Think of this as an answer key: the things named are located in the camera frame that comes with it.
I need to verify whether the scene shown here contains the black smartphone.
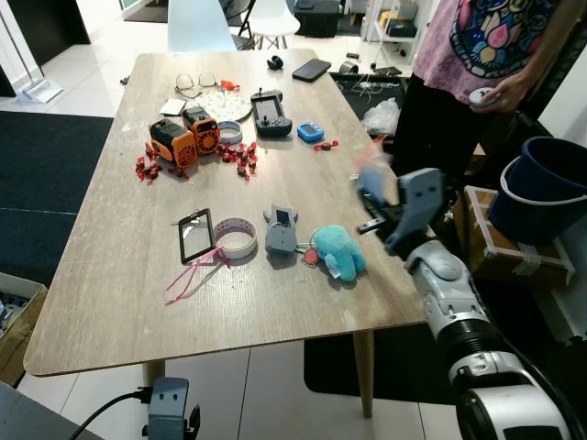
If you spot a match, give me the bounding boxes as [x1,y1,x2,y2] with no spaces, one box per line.
[291,58,332,84]

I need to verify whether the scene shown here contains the wooden table leg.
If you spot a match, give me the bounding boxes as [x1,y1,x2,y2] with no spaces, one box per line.
[142,358,167,386]
[353,328,376,420]

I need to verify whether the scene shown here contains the light blue chair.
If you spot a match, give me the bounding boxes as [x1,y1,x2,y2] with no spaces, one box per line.
[167,0,238,53]

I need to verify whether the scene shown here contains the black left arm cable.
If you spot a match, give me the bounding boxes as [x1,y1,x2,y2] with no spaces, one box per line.
[69,388,152,440]

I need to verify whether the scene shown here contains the white tape roll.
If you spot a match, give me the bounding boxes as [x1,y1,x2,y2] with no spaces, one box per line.
[215,217,259,261]

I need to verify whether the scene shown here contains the pink ribbon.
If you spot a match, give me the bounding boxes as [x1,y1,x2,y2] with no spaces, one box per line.
[164,242,232,304]

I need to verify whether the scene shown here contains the white chair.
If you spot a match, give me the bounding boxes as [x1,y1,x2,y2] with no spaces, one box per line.
[246,0,303,50]

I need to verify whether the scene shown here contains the black remote controller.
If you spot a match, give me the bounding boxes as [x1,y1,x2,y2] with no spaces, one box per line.
[249,88,294,139]

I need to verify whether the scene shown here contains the wooden crate with white trim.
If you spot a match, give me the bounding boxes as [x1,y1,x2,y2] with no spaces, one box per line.
[457,186,577,287]

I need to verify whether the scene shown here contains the black rectangular frame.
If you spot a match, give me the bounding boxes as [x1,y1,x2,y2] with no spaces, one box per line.
[178,208,217,267]

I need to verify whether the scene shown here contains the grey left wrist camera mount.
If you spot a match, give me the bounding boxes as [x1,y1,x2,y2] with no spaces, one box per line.
[145,377,201,440]

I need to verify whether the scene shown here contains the wire eyeglasses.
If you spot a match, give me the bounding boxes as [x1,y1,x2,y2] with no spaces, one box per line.
[173,71,218,98]

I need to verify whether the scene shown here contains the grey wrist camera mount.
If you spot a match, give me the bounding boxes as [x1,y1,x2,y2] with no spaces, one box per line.
[385,169,448,255]
[145,377,201,440]

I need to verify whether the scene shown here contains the grey handheld device with screen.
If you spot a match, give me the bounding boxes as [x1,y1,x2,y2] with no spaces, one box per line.
[263,205,300,257]

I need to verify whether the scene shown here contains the cardboard box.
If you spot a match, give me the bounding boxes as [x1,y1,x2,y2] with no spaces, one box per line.
[0,272,49,388]

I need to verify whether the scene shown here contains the keys with blue plush keychain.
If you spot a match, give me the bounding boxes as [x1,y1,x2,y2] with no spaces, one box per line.
[298,225,369,282]

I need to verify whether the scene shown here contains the person in pink shirt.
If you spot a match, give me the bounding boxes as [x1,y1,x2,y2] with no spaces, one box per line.
[390,0,587,198]

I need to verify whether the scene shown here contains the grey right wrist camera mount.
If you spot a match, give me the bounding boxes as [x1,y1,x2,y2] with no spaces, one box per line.
[385,169,448,255]

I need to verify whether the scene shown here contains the black case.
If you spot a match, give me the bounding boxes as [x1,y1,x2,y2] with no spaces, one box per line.
[293,0,343,39]

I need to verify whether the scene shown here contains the clear plastic bag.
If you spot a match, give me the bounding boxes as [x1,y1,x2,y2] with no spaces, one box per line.
[361,96,403,138]

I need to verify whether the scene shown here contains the orange and black device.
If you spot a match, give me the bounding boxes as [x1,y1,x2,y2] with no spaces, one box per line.
[149,119,199,169]
[182,105,222,156]

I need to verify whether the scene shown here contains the blue timer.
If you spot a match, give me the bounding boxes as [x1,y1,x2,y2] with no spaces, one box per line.
[296,122,325,145]

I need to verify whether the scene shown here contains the white round plate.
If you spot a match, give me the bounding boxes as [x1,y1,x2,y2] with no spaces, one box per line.
[195,87,254,123]

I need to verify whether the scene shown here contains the dark blue bucket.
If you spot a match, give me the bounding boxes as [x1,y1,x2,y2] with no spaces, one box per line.
[489,137,587,246]

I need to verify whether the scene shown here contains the white floor stand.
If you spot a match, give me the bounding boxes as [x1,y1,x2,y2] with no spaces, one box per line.
[0,16,64,105]

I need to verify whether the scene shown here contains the black rug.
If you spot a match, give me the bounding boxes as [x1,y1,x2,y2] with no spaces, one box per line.
[0,110,116,287]

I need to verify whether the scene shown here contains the person's hand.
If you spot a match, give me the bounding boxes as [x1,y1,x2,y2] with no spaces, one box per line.
[489,77,535,114]

